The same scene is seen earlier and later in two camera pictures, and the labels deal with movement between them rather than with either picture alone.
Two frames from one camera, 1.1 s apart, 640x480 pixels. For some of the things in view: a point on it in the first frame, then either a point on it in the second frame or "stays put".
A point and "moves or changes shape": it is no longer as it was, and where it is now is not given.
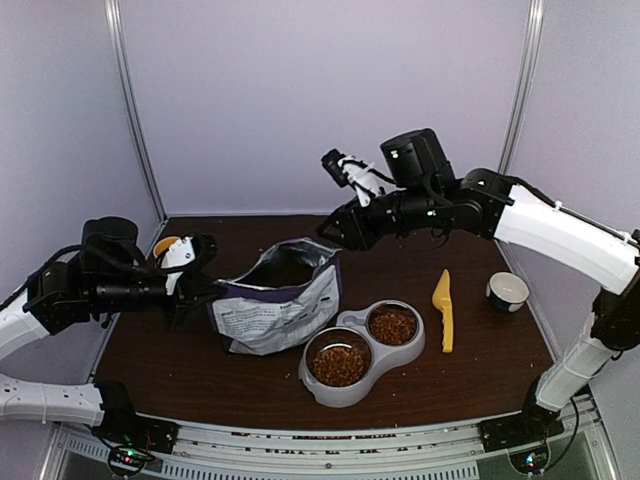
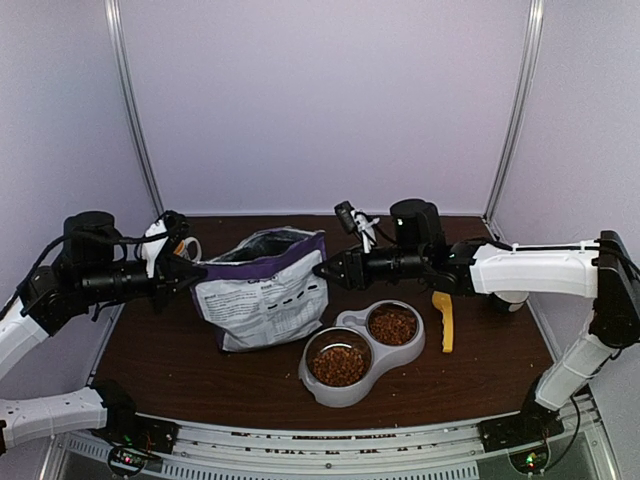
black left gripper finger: x=199 y=289 → x=188 y=267
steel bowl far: x=393 y=324 stays put
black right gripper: x=358 y=235 → x=355 y=275
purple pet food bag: x=281 y=300 moves or changes shape
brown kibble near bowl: x=338 y=367 stays put
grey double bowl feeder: x=339 y=366 stays put
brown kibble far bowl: x=392 y=326 stays put
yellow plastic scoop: x=442 y=299 stays put
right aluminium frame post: x=533 y=28 stays put
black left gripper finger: x=186 y=316 → x=182 y=286
